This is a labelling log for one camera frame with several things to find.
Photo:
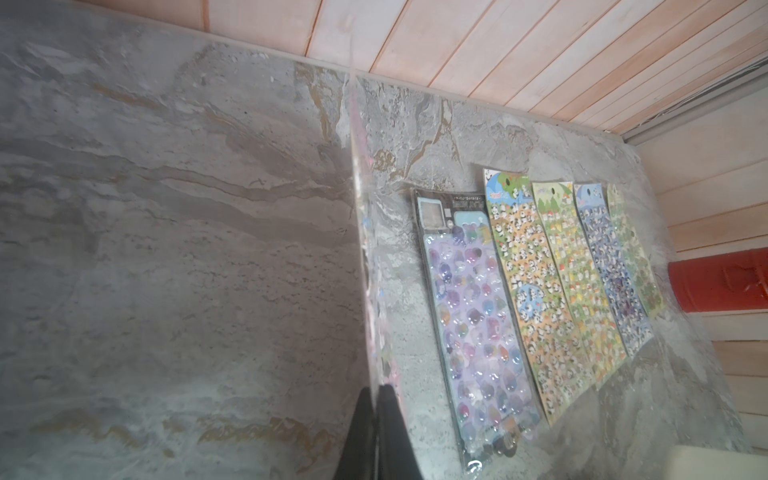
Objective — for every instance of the panda sticker sheet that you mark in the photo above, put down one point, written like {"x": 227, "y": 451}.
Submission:
{"x": 552, "y": 341}

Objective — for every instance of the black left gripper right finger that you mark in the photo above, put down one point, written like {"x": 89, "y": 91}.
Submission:
{"x": 396, "y": 457}

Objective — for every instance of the pink cartoon sticker sheet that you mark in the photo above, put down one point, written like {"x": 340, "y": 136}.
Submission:
{"x": 382, "y": 369}

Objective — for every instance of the white plastic storage box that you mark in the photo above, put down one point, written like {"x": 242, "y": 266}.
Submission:
{"x": 697, "y": 463}

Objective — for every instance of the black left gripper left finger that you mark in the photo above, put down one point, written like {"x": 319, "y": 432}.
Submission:
{"x": 358, "y": 459}

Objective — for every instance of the puffy gem sticker sheet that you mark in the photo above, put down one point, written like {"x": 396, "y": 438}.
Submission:
{"x": 489, "y": 386}

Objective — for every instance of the blue penguin sticker sheet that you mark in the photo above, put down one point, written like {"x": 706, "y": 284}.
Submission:
{"x": 602, "y": 238}

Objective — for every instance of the red metal pencil bucket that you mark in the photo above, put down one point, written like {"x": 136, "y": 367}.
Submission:
{"x": 727, "y": 282}

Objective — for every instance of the green frog sticker sheet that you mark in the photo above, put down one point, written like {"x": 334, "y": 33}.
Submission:
{"x": 635, "y": 258}

